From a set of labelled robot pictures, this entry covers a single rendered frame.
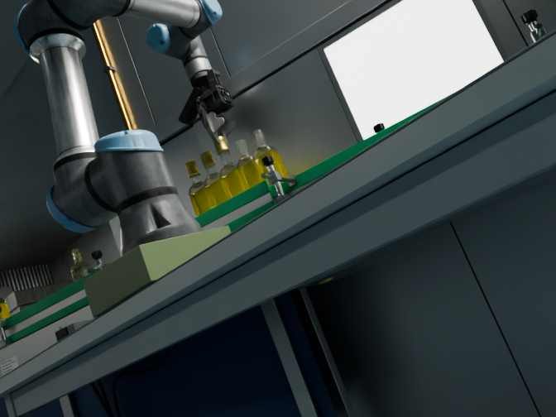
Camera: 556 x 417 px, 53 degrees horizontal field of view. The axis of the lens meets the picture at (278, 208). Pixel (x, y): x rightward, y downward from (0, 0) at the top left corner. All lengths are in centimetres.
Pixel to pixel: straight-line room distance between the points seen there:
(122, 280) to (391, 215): 50
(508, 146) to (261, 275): 38
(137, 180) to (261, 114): 76
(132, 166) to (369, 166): 53
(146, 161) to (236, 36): 90
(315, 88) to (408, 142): 108
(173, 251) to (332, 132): 78
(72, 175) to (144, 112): 90
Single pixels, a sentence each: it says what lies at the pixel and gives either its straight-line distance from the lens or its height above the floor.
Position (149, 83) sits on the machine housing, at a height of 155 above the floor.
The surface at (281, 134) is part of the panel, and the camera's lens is 167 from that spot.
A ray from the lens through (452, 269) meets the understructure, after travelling 153.
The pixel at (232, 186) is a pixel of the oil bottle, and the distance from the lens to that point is 155.
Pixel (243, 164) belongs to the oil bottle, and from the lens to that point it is 155.
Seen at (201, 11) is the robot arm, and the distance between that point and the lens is 155.
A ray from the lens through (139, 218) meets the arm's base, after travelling 100.
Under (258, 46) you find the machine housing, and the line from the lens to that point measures 180.
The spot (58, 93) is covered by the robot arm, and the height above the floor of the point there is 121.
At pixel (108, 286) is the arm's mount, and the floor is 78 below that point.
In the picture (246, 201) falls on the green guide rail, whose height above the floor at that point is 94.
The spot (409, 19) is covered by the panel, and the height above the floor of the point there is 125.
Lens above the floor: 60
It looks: 12 degrees up
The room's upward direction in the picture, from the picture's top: 21 degrees counter-clockwise
